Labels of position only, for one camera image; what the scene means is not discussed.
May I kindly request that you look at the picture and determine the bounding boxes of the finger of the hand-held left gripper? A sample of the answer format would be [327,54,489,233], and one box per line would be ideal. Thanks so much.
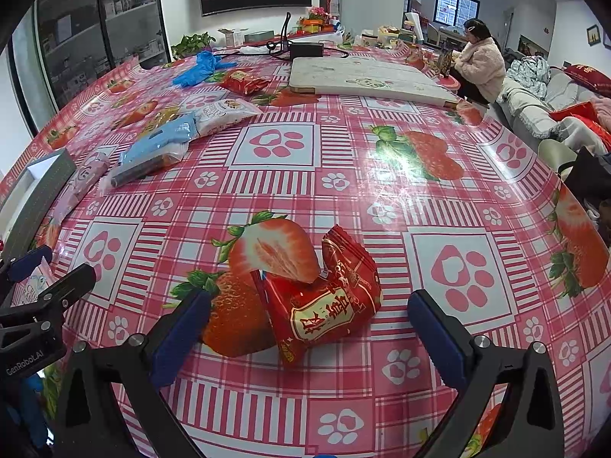
[0,245,53,307]
[0,263,97,328]

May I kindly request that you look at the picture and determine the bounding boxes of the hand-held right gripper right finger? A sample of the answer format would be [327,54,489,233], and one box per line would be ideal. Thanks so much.
[407,289,567,458]

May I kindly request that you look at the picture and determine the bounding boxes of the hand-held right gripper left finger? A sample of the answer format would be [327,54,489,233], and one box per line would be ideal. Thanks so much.
[52,289,213,458]

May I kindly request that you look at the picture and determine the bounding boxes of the pale pink-white snack packet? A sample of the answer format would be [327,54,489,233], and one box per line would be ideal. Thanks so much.
[10,258,55,307]

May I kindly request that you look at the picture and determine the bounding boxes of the grey box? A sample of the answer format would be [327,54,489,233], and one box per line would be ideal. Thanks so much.
[0,148,78,261]

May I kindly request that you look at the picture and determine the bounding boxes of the pink snack packet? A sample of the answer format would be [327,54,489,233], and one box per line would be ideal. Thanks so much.
[55,150,111,223]

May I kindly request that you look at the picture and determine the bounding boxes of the red snack packet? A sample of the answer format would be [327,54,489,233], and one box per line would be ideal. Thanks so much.
[252,224,383,366]
[218,70,271,95]

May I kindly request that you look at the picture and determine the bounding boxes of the light blue snack packet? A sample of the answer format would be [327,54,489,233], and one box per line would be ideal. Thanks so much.
[99,111,199,197]

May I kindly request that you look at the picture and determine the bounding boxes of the white printed snack packet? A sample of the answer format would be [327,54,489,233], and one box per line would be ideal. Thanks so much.
[193,97,263,137]

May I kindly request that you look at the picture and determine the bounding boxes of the pink strawberry tablecloth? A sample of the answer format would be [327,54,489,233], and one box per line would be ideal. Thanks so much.
[0,40,611,458]

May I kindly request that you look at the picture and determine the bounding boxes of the dark jacket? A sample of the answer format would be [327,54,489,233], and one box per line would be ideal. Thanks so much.
[567,147,611,207]

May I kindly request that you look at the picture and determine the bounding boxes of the glass display cabinet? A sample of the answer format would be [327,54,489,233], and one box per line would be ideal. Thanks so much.
[8,0,169,122]

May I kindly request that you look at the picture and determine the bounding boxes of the grey sofa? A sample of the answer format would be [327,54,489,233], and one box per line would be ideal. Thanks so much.
[496,57,611,156]

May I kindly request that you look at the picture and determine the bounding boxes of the blue rubber gloves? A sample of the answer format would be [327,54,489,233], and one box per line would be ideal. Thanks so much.
[172,50,238,88]

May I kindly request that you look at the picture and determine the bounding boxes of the red blanket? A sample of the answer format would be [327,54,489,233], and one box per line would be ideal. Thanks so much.
[549,104,611,145]

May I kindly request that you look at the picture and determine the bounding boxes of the green potted plant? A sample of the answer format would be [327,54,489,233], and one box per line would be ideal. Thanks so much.
[171,32,217,61]

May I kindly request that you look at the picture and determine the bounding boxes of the white padded board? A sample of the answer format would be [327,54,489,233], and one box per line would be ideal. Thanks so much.
[289,56,459,106]

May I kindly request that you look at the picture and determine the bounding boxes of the pale blue quilted jacket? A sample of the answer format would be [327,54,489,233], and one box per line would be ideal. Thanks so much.
[506,54,551,101]

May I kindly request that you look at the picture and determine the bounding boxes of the pink fluffy coat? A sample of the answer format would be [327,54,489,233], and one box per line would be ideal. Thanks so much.
[589,97,611,126]

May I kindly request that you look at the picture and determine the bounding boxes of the white open carton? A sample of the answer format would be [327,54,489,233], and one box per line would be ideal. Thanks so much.
[218,27,249,49]

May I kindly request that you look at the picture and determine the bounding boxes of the red cushion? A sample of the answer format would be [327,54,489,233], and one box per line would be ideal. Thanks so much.
[563,62,611,99]

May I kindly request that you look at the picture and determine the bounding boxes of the black power adapter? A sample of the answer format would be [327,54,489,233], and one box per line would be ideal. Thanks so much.
[289,42,325,61]

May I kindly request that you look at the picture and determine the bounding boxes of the dark framed window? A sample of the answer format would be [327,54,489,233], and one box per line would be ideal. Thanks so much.
[435,0,480,30]

